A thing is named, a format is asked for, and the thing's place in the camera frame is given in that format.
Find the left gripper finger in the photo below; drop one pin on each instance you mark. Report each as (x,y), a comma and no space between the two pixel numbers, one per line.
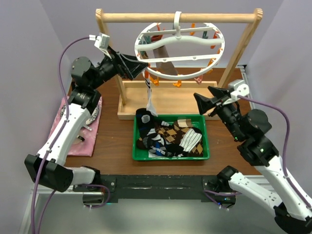
(118,57)
(130,70)

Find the grey sock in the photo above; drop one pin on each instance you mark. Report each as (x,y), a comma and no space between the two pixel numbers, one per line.
(164,67)

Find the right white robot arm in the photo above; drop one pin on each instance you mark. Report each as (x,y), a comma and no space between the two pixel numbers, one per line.
(288,203)

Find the white black striped sock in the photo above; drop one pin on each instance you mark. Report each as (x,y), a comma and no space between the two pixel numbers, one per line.
(190,139)

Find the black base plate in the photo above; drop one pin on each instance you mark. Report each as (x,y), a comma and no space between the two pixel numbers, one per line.
(168,187)

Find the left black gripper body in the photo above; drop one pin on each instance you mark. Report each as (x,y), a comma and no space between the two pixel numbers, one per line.
(108,69)

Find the wooden hanger rack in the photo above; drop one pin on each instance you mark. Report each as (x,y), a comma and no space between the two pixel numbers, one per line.
(167,98)

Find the white black banded sock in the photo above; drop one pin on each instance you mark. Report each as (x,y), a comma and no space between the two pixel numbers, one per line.
(149,106)

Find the pink cloth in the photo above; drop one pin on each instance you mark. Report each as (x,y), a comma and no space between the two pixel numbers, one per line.
(83,146)

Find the green plastic bin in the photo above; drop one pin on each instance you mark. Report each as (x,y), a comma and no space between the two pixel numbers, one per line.
(140,154)

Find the brown argyle sock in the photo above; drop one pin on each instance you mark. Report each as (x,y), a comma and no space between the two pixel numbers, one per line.
(175,133)

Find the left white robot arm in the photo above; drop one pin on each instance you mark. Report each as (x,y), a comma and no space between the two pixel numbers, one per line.
(47,168)

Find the blue patterned plate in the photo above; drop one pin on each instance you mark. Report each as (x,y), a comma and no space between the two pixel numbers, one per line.
(90,120)

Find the white round clip hanger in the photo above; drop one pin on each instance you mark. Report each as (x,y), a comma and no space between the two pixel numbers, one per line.
(204,44)

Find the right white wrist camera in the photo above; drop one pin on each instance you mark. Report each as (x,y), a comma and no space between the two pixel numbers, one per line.
(238,88)

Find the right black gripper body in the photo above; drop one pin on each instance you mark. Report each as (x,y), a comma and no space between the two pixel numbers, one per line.
(227,113)

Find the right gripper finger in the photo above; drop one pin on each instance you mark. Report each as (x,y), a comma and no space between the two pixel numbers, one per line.
(220,94)
(204,104)

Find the black blue sports sock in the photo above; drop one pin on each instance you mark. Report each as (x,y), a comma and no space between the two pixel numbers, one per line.
(154,142)

